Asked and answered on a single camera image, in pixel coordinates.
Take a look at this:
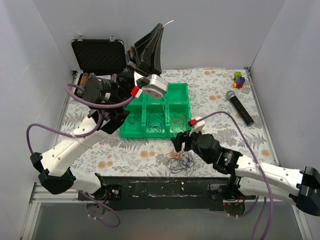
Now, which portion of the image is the coloured cable pile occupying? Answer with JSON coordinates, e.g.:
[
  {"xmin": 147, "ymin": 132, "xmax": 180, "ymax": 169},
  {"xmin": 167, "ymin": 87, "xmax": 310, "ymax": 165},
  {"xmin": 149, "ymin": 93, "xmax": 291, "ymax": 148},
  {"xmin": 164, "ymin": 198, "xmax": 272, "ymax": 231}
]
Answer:
[{"xmin": 164, "ymin": 147, "xmax": 196, "ymax": 177}]

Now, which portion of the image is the orange cable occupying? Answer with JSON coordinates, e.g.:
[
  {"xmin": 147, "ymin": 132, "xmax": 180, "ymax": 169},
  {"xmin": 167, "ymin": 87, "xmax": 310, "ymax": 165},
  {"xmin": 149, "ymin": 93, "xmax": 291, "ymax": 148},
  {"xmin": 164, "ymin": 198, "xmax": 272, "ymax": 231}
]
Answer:
[{"xmin": 169, "ymin": 112, "xmax": 188, "ymax": 133}]

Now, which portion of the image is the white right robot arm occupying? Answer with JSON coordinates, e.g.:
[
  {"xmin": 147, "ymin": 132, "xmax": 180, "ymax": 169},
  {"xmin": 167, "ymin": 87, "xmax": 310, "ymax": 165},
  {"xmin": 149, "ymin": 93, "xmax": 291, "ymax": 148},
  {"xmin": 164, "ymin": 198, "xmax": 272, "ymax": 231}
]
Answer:
[{"xmin": 171, "ymin": 117, "xmax": 320, "ymax": 216}]

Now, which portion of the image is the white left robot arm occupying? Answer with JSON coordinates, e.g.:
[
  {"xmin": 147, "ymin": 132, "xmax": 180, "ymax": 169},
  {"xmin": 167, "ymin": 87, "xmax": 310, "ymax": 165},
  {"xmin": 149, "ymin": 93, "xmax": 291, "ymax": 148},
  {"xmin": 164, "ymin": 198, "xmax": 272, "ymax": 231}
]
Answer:
[{"xmin": 30, "ymin": 23, "xmax": 168, "ymax": 200}]

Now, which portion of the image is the green compartment tray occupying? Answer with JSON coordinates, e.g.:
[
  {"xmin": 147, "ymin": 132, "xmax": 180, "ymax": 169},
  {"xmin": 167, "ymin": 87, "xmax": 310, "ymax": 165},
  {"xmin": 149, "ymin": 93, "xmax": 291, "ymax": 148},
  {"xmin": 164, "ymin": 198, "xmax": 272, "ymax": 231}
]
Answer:
[{"xmin": 119, "ymin": 83, "xmax": 192, "ymax": 139}]

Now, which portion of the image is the black poker chip case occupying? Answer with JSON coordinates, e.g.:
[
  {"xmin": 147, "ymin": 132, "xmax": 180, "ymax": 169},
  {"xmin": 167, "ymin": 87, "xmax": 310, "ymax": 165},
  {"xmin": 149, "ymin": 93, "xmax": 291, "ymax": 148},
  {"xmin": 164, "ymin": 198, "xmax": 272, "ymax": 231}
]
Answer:
[{"xmin": 71, "ymin": 39, "xmax": 131, "ymax": 105}]

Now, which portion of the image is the floral patterned table mat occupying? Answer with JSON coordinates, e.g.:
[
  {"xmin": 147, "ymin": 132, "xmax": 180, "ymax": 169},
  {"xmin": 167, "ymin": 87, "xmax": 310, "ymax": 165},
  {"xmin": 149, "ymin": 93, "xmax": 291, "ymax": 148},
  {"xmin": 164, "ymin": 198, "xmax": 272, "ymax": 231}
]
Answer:
[{"xmin": 72, "ymin": 69, "xmax": 279, "ymax": 177}]

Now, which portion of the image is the black microphone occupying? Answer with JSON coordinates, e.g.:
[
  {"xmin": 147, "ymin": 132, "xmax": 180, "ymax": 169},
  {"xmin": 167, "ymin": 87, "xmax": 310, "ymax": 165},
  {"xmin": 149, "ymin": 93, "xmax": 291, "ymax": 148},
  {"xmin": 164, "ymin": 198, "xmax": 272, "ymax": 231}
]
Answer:
[{"xmin": 226, "ymin": 90, "xmax": 255, "ymax": 126}]

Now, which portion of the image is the colourful toy block figure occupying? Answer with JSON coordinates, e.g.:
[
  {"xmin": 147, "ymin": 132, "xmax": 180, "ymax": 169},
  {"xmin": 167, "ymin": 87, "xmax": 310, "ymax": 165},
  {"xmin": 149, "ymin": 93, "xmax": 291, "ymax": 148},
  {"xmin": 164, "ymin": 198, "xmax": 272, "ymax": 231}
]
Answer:
[{"xmin": 231, "ymin": 71, "xmax": 246, "ymax": 89}]

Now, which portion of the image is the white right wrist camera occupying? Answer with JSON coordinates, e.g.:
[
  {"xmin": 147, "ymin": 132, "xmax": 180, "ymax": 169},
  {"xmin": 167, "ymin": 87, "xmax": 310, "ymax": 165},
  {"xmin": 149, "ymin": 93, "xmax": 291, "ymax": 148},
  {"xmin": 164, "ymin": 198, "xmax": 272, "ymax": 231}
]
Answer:
[{"xmin": 188, "ymin": 116, "xmax": 206, "ymax": 136}]

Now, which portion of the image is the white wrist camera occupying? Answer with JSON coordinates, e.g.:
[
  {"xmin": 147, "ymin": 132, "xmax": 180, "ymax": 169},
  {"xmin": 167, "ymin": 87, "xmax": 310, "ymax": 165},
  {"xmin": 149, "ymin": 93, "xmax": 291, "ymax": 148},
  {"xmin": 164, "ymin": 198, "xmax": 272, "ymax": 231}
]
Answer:
[
  {"xmin": 188, "ymin": 116, "xmax": 206, "ymax": 136},
  {"xmin": 131, "ymin": 72, "xmax": 169, "ymax": 99}
]

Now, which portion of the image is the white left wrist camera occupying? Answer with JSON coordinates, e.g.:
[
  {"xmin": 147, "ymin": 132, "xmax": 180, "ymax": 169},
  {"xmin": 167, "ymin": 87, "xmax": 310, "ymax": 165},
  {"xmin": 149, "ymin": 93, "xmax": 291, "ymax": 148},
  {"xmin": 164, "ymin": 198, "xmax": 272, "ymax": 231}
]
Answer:
[{"xmin": 131, "ymin": 72, "xmax": 169, "ymax": 99}]

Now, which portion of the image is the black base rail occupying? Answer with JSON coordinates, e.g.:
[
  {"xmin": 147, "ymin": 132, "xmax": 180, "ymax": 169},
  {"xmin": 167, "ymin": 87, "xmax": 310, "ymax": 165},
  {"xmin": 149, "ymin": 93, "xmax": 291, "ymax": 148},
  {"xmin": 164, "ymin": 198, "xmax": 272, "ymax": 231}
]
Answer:
[{"xmin": 77, "ymin": 176, "xmax": 251, "ymax": 211}]

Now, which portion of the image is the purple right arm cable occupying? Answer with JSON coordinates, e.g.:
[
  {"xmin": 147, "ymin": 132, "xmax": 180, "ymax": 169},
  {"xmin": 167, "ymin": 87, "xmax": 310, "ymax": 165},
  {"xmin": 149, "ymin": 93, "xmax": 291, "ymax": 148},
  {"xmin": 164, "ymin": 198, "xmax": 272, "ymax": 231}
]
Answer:
[{"xmin": 198, "ymin": 111, "xmax": 274, "ymax": 240}]

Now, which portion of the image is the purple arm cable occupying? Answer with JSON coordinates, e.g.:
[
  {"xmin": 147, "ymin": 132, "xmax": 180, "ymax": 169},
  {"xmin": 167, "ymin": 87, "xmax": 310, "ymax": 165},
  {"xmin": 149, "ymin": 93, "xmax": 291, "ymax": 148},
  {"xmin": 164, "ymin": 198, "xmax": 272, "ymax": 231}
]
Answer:
[
  {"xmin": 26, "ymin": 83, "xmax": 137, "ymax": 228},
  {"xmin": 198, "ymin": 111, "xmax": 274, "ymax": 240}
]

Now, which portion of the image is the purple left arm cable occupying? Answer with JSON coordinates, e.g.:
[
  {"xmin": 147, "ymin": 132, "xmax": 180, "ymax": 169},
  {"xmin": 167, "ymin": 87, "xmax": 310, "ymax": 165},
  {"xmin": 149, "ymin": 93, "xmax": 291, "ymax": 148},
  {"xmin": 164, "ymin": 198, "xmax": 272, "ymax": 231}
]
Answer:
[{"xmin": 26, "ymin": 83, "xmax": 137, "ymax": 228}]

